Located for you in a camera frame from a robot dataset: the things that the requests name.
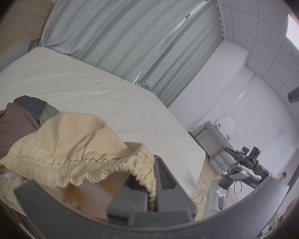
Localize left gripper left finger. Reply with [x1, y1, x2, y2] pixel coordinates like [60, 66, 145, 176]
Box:
[106, 169, 155, 221]

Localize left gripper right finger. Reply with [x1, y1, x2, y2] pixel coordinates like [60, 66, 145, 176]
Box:
[153, 154, 198, 221]

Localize beige shorts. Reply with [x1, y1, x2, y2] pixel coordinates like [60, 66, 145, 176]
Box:
[0, 111, 157, 212]

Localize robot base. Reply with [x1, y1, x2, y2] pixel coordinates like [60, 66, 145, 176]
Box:
[204, 178, 231, 212]

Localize bed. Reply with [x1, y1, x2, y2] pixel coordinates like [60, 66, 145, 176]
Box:
[0, 0, 207, 218]

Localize olive green garment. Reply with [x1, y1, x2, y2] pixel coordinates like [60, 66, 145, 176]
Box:
[39, 104, 61, 127]

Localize black garment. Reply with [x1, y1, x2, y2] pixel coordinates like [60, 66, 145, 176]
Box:
[13, 95, 48, 121]

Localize pale grey-green curtain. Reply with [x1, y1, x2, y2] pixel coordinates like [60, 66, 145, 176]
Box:
[137, 0, 226, 108]
[39, 0, 216, 109]

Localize brown garment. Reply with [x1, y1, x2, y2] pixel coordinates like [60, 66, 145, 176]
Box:
[0, 102, 41, 159]

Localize ceiling light panel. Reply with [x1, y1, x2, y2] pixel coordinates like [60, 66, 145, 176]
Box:
[287, 14, 299, 59]

